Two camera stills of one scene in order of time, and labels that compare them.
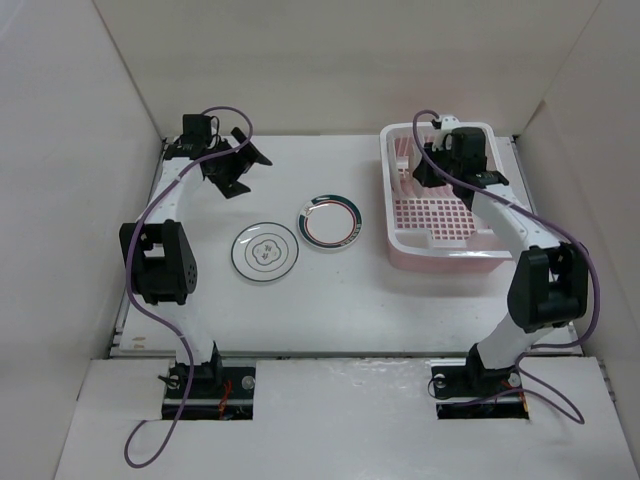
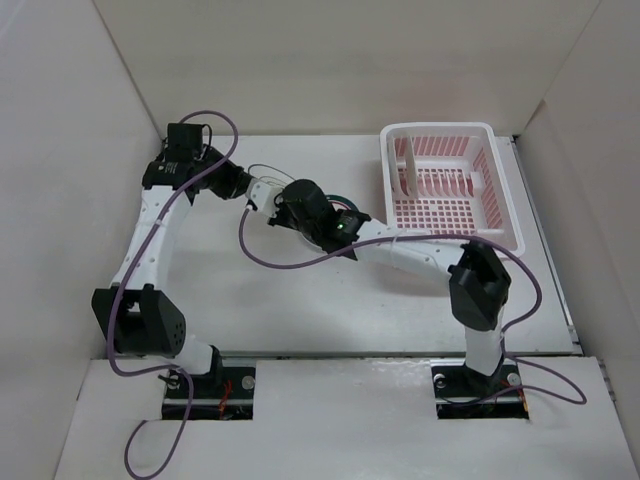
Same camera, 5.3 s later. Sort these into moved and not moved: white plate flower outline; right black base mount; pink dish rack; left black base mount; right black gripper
Moved: right black gripper; white plate flower outline
Not moved: right black base mount; left black base mount; pink dish rack
